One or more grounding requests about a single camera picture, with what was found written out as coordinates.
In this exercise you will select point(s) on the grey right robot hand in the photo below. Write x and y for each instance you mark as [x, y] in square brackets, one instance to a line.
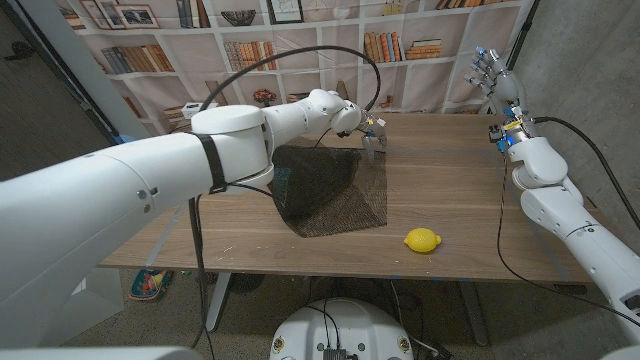
[507, 87]

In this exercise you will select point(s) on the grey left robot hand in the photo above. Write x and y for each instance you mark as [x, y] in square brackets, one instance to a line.
[375, 140]

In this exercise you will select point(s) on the black mesh netting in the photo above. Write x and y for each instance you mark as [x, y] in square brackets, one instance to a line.
[330, 200]

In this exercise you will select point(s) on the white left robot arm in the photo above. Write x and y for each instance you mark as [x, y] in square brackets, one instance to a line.
[150, 175]

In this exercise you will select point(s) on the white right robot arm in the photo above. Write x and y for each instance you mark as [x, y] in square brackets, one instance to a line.
[550, 200]

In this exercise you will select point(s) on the yellow lemon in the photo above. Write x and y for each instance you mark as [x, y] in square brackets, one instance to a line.
[422, 240]

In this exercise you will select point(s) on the black backdrop stand pole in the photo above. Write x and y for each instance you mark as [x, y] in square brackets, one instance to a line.
[522, 35]

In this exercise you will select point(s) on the printed bookshelf backdrop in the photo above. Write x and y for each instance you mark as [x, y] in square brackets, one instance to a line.
[425, 75]

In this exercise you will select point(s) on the white robot torso base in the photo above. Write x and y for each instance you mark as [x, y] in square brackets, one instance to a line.
[345, 325]

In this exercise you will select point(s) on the white power strip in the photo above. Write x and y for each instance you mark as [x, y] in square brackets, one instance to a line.
[187, 110]

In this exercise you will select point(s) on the dark round floor object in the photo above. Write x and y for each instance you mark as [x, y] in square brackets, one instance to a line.
[245, 282]

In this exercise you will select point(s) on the metal table leg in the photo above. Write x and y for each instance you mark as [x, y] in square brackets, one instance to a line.
[472, 310]
[217, 305]

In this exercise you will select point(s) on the grey tape outline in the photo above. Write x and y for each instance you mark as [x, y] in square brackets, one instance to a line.
[160, 242]

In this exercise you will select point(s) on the colourful floor item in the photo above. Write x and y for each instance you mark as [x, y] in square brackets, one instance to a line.
[150, 285]

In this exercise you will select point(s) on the white floor platform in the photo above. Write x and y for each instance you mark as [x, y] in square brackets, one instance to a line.
[95, 305]

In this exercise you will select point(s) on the dark grey door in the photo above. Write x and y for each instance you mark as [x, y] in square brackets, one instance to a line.
[40, 100]

